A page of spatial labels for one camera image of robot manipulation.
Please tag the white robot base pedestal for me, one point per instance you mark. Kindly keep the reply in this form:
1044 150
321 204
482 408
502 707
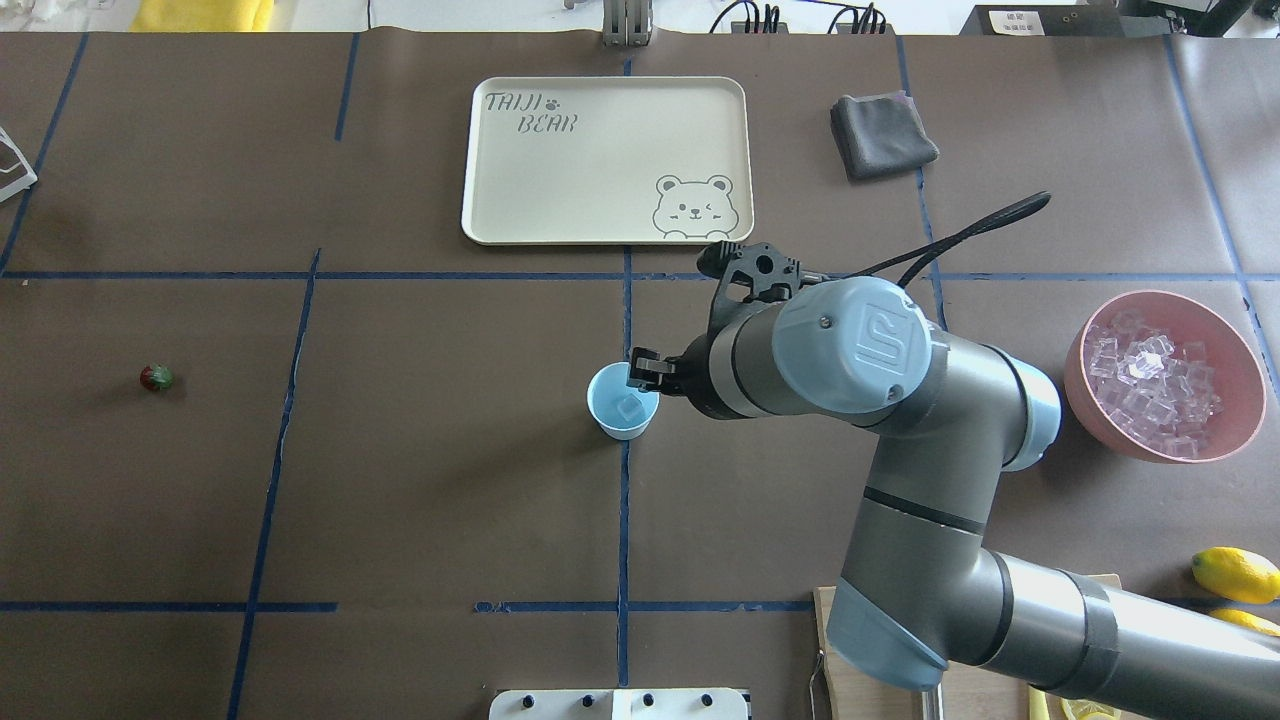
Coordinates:
622 703

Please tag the clear ice cubes pile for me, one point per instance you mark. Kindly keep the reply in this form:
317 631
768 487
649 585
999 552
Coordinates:
1158 390

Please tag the clear ice cube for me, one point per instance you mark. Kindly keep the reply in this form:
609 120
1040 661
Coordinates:
630 410

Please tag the red strawberry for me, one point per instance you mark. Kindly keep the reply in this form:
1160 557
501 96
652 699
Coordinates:
157 377

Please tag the pink bowl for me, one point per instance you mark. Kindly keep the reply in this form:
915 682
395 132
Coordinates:
1239 378

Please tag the light blue cup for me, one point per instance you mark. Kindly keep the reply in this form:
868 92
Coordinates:
605 389

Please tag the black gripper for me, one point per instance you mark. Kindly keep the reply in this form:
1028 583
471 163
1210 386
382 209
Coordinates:
694 382

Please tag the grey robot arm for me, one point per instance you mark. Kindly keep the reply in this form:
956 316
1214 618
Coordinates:
918 589

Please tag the cream bear tray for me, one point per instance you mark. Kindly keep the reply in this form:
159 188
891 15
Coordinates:
608 160

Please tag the grey folded cloth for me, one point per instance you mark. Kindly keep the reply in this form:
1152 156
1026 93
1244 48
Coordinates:
880 136

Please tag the whole yellow lemon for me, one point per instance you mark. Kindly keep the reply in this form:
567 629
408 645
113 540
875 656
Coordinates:
1246 619
1236 574

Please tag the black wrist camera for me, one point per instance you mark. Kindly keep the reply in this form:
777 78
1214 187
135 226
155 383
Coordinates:
750 276

